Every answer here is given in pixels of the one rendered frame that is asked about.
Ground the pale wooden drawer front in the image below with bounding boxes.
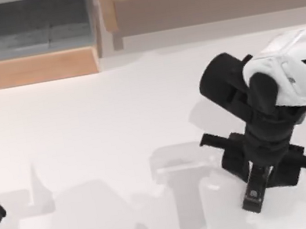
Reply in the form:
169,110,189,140
0,43,103,90

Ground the grey pierced drawer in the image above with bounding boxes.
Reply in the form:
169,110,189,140
0,0,102,63

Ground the pale grey rounded box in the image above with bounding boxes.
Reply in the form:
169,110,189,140
197,168,246,216

